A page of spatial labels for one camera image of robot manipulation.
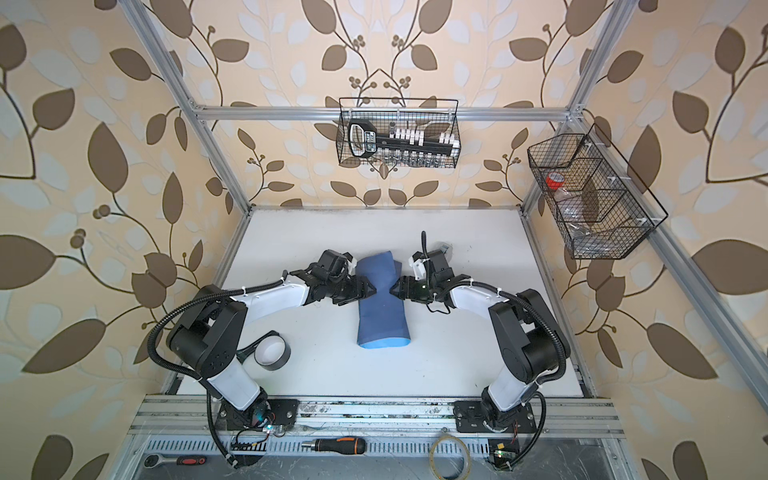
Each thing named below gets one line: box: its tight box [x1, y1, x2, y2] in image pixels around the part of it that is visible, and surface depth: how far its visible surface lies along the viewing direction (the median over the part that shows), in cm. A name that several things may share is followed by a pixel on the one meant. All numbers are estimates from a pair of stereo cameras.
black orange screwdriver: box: [302, 437, 367, 455], surface depth 70 cm
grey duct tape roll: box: [254, 335, 291, 371], surface depth 86 cm
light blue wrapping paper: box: [355, 251, 410, 349], surface depth 88 cm
